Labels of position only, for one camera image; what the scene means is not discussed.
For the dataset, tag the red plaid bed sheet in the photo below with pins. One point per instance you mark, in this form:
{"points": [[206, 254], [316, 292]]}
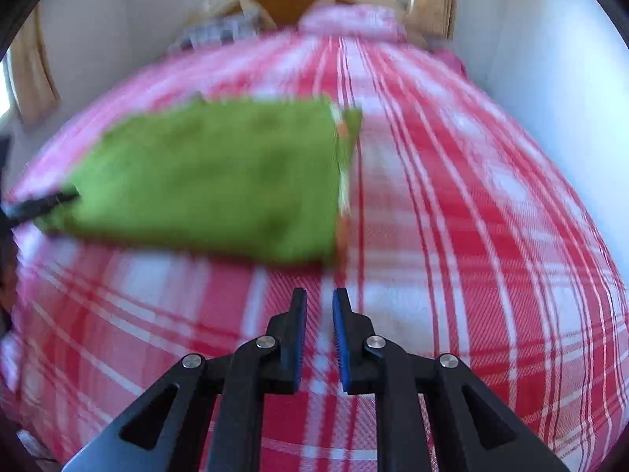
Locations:
{"points": [[467, 255]]}

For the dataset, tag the green orange striped knit sweater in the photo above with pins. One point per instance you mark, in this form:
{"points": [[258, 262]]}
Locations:
{"points": [[211, 177]]}

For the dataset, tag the small pink cloth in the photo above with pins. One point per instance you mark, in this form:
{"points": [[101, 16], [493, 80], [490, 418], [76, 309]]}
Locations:
{"points": [[452, 61]]}

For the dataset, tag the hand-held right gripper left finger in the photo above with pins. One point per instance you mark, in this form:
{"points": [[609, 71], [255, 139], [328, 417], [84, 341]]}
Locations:
{"points": [[297, 334]]}

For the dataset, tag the bright side window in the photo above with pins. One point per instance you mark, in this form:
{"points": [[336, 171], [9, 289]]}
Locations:
{"points": [[4, 93]]}

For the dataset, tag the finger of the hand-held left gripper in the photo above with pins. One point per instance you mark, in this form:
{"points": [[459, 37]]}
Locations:
{"points": [[39, 205]]}

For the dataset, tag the yellow side window curtain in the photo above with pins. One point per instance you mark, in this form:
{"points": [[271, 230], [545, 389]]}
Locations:
{"points": [[34, 73]]}

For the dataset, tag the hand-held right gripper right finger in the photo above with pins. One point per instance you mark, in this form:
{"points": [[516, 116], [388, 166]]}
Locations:
{"points": [[340, 334]]}

